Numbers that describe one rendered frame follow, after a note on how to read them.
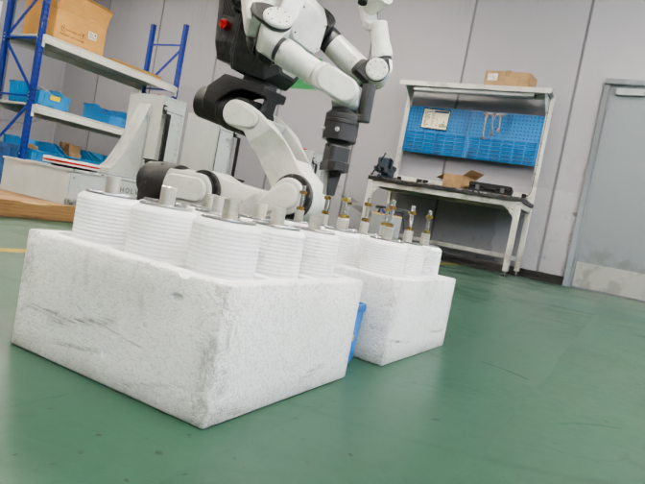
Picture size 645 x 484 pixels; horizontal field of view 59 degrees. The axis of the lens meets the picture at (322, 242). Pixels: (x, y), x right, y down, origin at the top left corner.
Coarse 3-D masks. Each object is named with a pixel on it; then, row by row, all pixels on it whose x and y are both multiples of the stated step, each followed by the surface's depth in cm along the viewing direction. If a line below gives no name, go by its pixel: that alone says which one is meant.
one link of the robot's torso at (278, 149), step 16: (224, 112) 184; (240, 112) 180; (256, 112) 178; (240, 128) 181; (256, 128) 178; (272, 128) 176; (288, 128) 190; (256, 144) 179; (272, 144) 178; (288, 144) 187; (272, 160) 178; (288, 160) 175; (304, 160) 183; (272, 176) 178; (288, 176) 173; (304, 176) 172; (320, 192) 175; (304, 208) 170; (320, 208) 176
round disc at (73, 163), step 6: (48, 156) 305; (54, 162) 303; (60, 162) 303; (66, 162) 303; (72, 162) 304; (78, 162) 306; (84, 162) 308; (72, 168) 309; (78, 168) 310; (84, 168) 309; (90, 168) 311; (96, 168) 315
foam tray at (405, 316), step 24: (336, 264) 123; (384, 288) 116; (408, 288) 120; (432, 288) 134; (384, 312) 116; (408, 312) 123; (432, 312) 137; (360, 336) 119; (384, 336) 116; (408, 336) 126; (432, 336) 140; (384, 360) 116
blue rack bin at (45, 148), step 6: (6, 138) 566; (12, 138) 562; (18, 138) 558; (18, 144) 558; (36, 144) 599; (42, 144) 595; (48, 144) 591; (18, 150) 558; (30, 150) 550; (36, 150) 552; (42, 150) 594; (48, 150) 590; (54, 150) 586; (30, 156) 550; (36, 156) 554; (42, 156) 559; (54, 156) 570; (60, 156) 576; (48, 162) 567
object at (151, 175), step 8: (144, 168) 203; (152, 168) 201; (160, 168) 200; (168, 168) 198; (176, 168) 199; (184, 168) 203; (136, 176) 205; (144, 176) 201; (152, 176) 199; (160, 176) 197; (136, 184) 205; (144, 184) 200; (152, 184) 199; (160, 184) 197; (144, 192) 200; (152, 192) 198
